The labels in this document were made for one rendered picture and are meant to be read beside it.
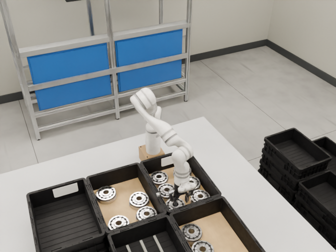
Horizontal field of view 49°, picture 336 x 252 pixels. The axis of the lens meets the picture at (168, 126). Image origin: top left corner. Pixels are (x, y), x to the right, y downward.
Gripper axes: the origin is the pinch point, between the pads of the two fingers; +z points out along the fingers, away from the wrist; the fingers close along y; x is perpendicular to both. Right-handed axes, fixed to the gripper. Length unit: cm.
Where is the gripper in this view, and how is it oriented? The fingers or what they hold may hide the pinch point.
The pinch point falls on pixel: (180, 201)
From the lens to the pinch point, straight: 192.8
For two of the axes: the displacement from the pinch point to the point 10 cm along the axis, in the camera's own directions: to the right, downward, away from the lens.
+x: 3.9, 5.4, -7.5
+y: -9.2, 2.2, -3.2
